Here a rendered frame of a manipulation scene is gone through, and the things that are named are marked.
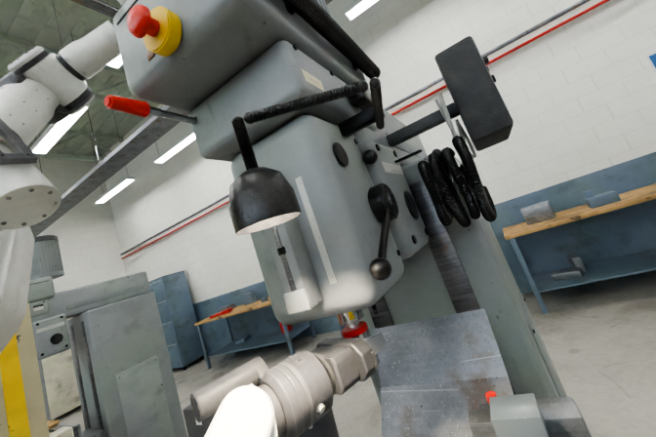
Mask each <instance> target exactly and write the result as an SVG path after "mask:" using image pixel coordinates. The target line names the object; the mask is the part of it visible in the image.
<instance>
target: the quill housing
mask: <svg viewBox="0 0 656 437"><path fill-rule="evenodd" d="M252 147H253V151H254V153H255V157H256V160H257V164H258V166H259V167H267V168H270V169H274V170H276V171H279V172H281V173H282V175H283V176H284V177H285V178H286V179H287V180H288V182H289V183H290V184H291V186H292V187H293V188H294V190H295V193H296V196H297V199H298V202H299V205H300V208H301V211H302V213H301V214H300V215H299V216H298V217H297V221H298V224H299V227H300V229H301V232H302V235H303V238H304V241H305V244H306V248H307V253H308V256H309V259H310V262H311V265H312V268H313V271H314V274H315V277H316V280H317V283H318V286H319V289H320V292H321V294H322V297H323V301H322V302H321V303H319V304H318V305H316V306H315V307H314V308H312V309H311V310H307V311H303V312H298V313H294V314H289V312H288V309H287V306H286V302H285V299H284V296H283V295H284V294H285V293H284V290H283V287H282V283H281V280H280V277H279V274H278V271H277V267H276V264H275V261H274V258H273V254H272V251H271V248H270V245H269V241H268V239H267V234H266V230H265V229H264V230H260V231H257V232H252V233H250V234H251V237H252V241H253V244H254V248H255V251H256V254H257V258H258V261H259V264H260V268H261V271H262V273H263V277H264V280H265V283H266V289H267V292H268V296H269V299H270V303H271V306H272V309H273V313H274V315H275V317H276V319H277V320H278V321H279V322H280V323H282V324H284V325H295V324H299V323H304V322H307V321H311V320H316V319H320V318H325V317H329V316H334V315H338V314H342V313H347V312H351V311H355V310H359V309H364V308H367V307H369V306H372V305H374V304H375V303H376V302H377V301H378V300H379V299H380V298H381V297H382V296H383V295H384V294H385V293H386V292H387V291H388V290H389V289H390V288H391V287H392V286H393V285H394V284H395V283H396V282H397V281H398V280H399V279H400V278H401V277H402V275H403V272H404V265H403V262H402V259H401V256H400V251H399V250H398V249H397V247H396V244H395V242H394V239H393V237H392V234H391V231H390V229H389V239H388V248H387V260H388V261H389V263H390V265H391V269H392V271H391V275H390V277H389V278H388V279H386V280H383V281H380V280H377V279H375V278H374V277H373V276H372V275H371V273H370V270H369V267H370V263H371V262H372V260H373V259H375V258H377V257H378V252H379V244H380V237H381V229H382V222H381V221H379V220H378V219H377V218H376V217H375V215H374V214H373V212H372V210H371V207H370V205H369V201H368V191H369V188H370V187H372V186H374V185H373V183H372V180H371V179H370V176H369V173H368V171H367V168H366V165H365V163H364V161H363V159H362V155H361V152H360V150H359V147H358V141H357V139H356V138H355V137H354V135H351V136H349V137H344V136H342V134H341V132H340V129H339V126H336V125H334V124H331V123H329V122H327V121H324V120H322V119H319V118H317V117H314V116H312V115H301V116H299V117H297V118H296V119H294V120H292V121H291V122H289V123H288V124H286V125H284V126H283V127H281V128H280V129H278V130H276V131H275V132H273V133H272V134H270V135H268V136H267V137H265V138H264V139H261V140H260V141H258V142H257V143H255V144H253V145H252ZM245 167H246V166H245V164H244V160H243V157H242V154H241V153H239V154H238V155H236V156H235V157H234V158H233V160H232V162H231V171H232V175H233V178H234V180H236V179H237V178H238V177H239V175H240V174H242V173H243V172H245V171H247V170H246V168H245Z"/></svg>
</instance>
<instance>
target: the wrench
mask: <svg viewBox="0 0 656 437"><path fill-rule="evenodd" d="M71 1H73V2H75V3H78V4H80V5H83V6H85V7H87V8H90V9H92V10H94V11H97V12H99V13H102V14H104V15H106V16H109V17H111V18H114V16H115V15H116V13H117V12H118V11H119V10H120V9H118V8H116V7H114V6H111V5H109V4H107V3H105V2H104V1H101V0H71Z"/></svg>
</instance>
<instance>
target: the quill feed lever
mask: <svg viewBox="0 0 656 437"><path fill-rule="evenodd" d="M368 201H369V205H370V207H371V210H372V212H373V214H374V215H375V217H376V218H377V219H378V220H379V221H381V222H382V229H381V237H380V244H379V252H378V257H377V258H375V259H373V260H372V262H371V263H370V267H369V270H370V273H371V275H372V276H373V277H374V278H375V279H377V280H380V281H383V280H386V279H388V278H389V277H390V275H391V271H392V269H391V265H390V262H389V261H388V260H387V248H388V239H389V229H390V221H391V220H393V219H397V216H398V206H397V203H396V200H395V198H394V195H393V193H392V192H391V190H390V188H389V187H388V186H387V185H386V184H383V183H379V184H377V185H375V186H372V187H370V188H369V191H368Z"/></svg>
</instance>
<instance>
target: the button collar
mask: <svg viewBox="0 0 656 437"><path fill-rule="evenodd" d="M150 14H151V17H152V18H153V19H155V20H158V21H159V24H160V29H159V32H158V34H157V35H156V36H155V37H152V36H149V35H146V36H145V37H143V42H144V44H145V46H146V48H147V49H148V50H149V51H150V52H153V53H155V54H157V55H159V56H162V57H168V56H170V55H172V54H173V53H174V52H175V51H176V50H177V48H178V46H179V44H180V42H181V38H182V24H181V21H180V18H179V17H178V15H177V14H175V13H173V12H172V11H170V10H168V9H166V8H164V7H162V6H157V7H155V8H153V9H152V10H151V11H150Z"/></svg>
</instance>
